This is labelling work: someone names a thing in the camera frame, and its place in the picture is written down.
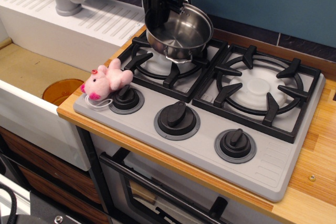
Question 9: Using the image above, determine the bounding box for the pink stuffed pig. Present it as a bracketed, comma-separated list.
[80, 58, 133, 101]

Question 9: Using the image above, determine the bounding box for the white sink unit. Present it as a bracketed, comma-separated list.
[1, 0, 144, 171]

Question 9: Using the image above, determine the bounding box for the black stove knob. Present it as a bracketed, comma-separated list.
[109, 85, 144, 115]
[214, 129, 257, 164]
[154, 101, 201, 141]

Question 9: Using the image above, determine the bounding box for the black middle stove knob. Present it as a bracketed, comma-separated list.
[154, 101, 201, 141]

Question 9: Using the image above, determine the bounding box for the black oven door handle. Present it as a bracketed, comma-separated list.
[99, 148, 227, 223]

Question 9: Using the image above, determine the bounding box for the grey toy stove top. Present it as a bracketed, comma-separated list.
[72, 26, 327, 203]

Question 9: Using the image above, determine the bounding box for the black braided cable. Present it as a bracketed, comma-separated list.
[0, 183, 18, 224]

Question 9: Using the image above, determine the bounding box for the oven door with window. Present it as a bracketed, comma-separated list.
[97, 140, 263, 224]

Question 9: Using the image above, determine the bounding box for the black left stove knob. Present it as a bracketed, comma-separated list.
[109, 85, 144, 115]

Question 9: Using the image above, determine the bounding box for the black left burner grate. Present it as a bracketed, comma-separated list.
[118, 32, 228, 102]

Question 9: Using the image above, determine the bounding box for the orange sink drain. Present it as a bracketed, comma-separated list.
[42, 79, 83, 106]

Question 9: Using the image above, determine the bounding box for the stainless steel pan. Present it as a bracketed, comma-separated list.
[145, 3, 214, 64]

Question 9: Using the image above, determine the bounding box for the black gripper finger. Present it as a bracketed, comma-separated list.
[174, 1, 188, 14]
[143, 0, 170, 29]

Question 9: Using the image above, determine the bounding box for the black right stove knob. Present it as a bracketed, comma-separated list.
[214, 129, 257, 164]

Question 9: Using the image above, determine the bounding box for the wooden drawer front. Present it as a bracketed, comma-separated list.
[1, 128, 111, 223]

